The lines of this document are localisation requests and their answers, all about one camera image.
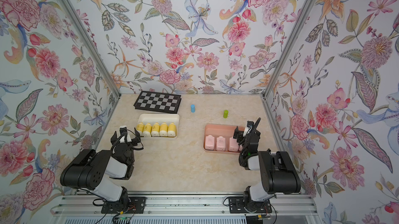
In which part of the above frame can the pink sharpener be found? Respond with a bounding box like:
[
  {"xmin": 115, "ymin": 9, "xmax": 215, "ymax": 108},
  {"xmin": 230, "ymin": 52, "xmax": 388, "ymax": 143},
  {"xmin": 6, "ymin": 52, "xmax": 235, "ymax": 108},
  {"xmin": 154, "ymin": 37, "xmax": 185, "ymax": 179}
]
[
  {"xmin": 204, "ymin": 135, "xmax": 215, "ymax": 150},
  {"xmin": 228, "ymin": 137, "xmax": 240, "ymax": 152},
  {"xmin": 216, "ymin": 136, "xmax": 227, "ymax": 151}
]

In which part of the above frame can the yellow sharpener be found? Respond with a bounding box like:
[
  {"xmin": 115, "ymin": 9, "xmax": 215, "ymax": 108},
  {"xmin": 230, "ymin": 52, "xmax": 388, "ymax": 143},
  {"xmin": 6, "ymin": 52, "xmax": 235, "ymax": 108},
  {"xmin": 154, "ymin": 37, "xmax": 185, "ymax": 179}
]
[
  {"xmin": 151, "ymin": 123, "xmax": 160, "ymax": 137},
  {"xmin": 142, "ymin": 123, "xmax": 152, "ymax": 137},
  {"xmin": 159, "ymin": 123, "xmax": 168, "ymax": 137},
  {"xmin": 136, "ymin": 122, "xmax": 144, "ymax": 136},
  {"xmin": 167, "ymin": 123, "xmax": 177, "ymax": 137}
]

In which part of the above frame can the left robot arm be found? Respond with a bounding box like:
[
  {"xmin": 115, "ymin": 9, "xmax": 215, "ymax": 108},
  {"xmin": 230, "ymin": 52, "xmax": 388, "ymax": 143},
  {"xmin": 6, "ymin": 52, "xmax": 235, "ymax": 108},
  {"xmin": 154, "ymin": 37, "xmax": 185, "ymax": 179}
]
[{"xmin": 60, "ymin": 126, "xmax": 143, "ymax": 204}]

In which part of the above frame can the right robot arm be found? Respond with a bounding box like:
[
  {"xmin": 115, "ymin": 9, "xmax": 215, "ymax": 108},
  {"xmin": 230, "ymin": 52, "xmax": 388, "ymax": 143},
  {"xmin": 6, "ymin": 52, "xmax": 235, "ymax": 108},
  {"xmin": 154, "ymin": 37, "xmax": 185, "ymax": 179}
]
[{"xmin": 233, "ymin": 125, "xmax": 301, "ymax": 204}]

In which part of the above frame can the pink storage tray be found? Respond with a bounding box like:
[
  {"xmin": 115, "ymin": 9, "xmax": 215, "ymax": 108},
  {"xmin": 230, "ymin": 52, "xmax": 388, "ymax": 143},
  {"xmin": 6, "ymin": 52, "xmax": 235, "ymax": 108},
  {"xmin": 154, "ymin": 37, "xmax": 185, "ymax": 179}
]
[{"xmin": 203, "ymin": 124, "xmax": 245, "ymax": 154}]

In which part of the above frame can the white storage tray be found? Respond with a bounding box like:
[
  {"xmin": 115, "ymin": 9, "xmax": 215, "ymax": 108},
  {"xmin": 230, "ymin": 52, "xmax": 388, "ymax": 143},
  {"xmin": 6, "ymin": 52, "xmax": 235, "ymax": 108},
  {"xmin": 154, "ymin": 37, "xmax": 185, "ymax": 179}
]
[{"xmin": 137, "ymin": 114, "xmax": 180, "ymax": 141}]

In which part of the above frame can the green cylinder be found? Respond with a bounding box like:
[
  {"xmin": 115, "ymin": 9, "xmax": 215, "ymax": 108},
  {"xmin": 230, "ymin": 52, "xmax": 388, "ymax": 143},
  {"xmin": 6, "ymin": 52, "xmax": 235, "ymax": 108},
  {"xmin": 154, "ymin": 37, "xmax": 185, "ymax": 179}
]
[{"xmin": 223, "ymin": 110, "xmax": 229, "ymax": 118}]

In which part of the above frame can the black white checkerboard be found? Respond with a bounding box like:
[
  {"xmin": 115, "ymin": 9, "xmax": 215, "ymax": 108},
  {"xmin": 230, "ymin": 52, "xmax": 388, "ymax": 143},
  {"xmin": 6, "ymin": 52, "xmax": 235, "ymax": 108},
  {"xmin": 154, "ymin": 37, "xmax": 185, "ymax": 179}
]
[{"xmin": 134, "ymin": 91, "xmax": 181, "ymax": 114}]

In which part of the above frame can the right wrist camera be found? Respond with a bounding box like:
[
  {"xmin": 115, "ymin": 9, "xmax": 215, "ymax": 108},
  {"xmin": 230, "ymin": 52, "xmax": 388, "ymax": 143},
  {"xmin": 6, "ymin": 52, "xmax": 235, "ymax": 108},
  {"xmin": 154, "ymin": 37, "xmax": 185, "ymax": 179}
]
[{"xmin": 243, "ymin": 124, "xmax": 252, "ymax": 137}]

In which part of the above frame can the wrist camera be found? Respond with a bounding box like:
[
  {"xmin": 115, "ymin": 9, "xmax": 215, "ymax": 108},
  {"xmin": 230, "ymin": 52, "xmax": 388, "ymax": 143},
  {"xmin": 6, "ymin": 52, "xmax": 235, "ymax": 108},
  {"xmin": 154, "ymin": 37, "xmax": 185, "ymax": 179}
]
[
  {"xmin": 119, "ymin": 125, "xmax": 132, "ymax": 143},
  {"xmin": 243, "ymin": 124, "xmax": 252, "ymax": 137}
]

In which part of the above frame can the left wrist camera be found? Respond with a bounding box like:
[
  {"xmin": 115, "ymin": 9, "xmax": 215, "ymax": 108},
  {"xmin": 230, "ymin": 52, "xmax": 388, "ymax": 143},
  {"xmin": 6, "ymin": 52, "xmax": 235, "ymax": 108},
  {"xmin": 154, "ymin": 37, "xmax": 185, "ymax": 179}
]
[{"xmin": 119, "ymin": 125, "xmax": 132, "ymax": 143}]

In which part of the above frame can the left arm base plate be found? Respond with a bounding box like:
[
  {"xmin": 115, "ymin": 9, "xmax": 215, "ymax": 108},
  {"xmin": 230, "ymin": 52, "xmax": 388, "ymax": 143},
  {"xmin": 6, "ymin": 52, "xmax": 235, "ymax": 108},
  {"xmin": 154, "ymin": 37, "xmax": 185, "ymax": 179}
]
[{"xmin": 101, "ymin": 197, "xmax": 147, "ymax": 214}]

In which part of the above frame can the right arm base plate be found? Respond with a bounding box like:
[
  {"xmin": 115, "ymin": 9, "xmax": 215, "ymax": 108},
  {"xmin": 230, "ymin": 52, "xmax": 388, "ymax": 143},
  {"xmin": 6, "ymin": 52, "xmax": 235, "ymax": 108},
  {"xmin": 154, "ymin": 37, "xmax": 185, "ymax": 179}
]
[{"xmin": 223, "ymin": 197, "xmax": 273, "ymax": 214}]

